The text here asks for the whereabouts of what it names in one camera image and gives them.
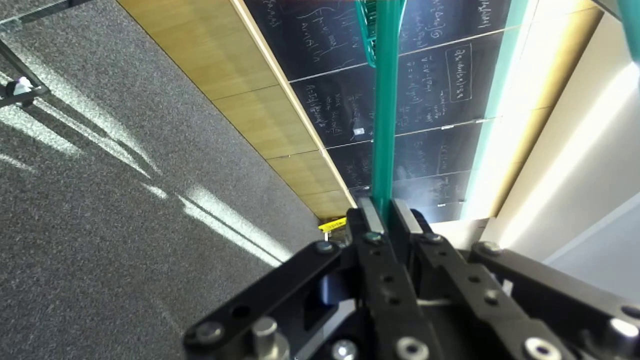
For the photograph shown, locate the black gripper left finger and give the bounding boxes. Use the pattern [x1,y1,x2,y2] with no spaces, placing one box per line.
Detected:
[348,199,408,360]

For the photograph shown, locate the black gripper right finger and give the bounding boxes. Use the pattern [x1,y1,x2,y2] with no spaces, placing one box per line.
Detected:
[392,199,508,360]

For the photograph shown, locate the green wire hanger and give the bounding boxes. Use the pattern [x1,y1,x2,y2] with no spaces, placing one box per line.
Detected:
[357,0,404,207]

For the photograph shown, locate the metal clothes rail stand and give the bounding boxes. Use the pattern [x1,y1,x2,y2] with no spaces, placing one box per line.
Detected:
[0,0,88,108]

